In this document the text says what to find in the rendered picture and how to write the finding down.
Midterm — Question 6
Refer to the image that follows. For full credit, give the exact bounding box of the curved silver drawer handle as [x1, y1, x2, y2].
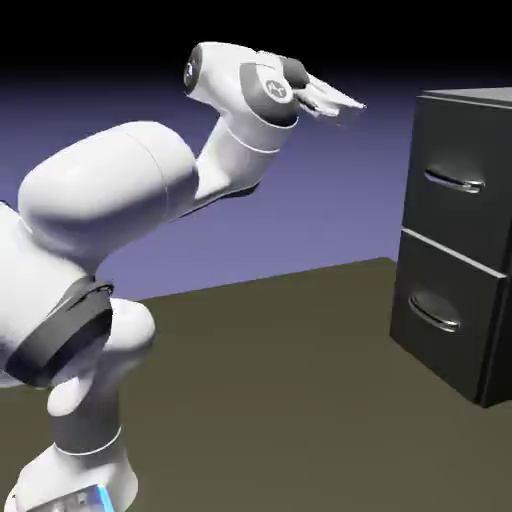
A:
[423, 169, 486, 195]
[407, 296, 461, 334]

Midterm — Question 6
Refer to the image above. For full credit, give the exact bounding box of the dark grey drawer front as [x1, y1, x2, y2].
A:
[389, 230, 507, 405]
[401, 95, 512, 274]

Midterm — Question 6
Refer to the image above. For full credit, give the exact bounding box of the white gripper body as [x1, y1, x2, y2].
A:
[292, 74, 368, 127]

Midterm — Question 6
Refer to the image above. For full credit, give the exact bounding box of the dark grey cabinet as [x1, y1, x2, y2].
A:
[388, 86, 512, 409]

